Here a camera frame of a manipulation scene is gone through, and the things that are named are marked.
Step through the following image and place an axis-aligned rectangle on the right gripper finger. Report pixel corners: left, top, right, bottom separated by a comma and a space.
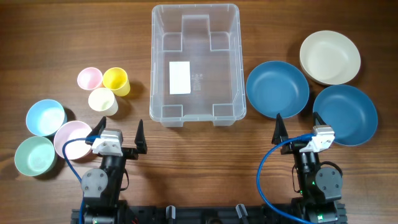
313, 111, 326, 126
271, 113, 289, 145

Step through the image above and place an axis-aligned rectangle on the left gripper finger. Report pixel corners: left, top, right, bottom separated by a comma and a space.
85, 116, 106, 144
134, 120, 147, 154

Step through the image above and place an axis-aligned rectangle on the cream cup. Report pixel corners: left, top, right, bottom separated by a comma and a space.
88, 88, 118, 116

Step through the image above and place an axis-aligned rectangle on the pink small bowl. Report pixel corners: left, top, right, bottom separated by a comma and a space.
53, 120, 93, 161

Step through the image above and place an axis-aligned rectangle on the pink cup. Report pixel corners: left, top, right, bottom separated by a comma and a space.
77, 67, 103, 90

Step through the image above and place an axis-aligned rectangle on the yellow cup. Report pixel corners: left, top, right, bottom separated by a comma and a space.
103, 67, 131, 96

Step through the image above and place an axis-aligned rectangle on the light blue small bowl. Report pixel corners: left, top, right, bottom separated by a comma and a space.
25, 99, 67, 137

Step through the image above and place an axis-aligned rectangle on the cream bowl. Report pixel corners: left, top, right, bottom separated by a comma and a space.
299, 30, 361, 85

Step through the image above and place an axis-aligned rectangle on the clear plastic storage container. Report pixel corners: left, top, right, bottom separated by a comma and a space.
149, 4, 246, 127

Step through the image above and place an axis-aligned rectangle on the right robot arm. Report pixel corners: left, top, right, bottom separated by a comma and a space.
272, 112, 348, 223

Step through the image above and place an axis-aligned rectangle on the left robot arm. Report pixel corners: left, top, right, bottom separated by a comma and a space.
78, 116, 147, 224

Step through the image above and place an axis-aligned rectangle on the mint green small bowl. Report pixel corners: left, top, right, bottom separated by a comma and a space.
14, 136, 57, 177

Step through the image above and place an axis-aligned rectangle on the white paper label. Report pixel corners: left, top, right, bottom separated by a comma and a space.
169, 62, 191, 95

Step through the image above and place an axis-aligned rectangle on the left blue cable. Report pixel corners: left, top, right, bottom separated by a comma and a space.
62, 135, 101, 224

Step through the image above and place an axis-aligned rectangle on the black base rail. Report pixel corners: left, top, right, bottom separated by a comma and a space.
70, 203, 346, 224

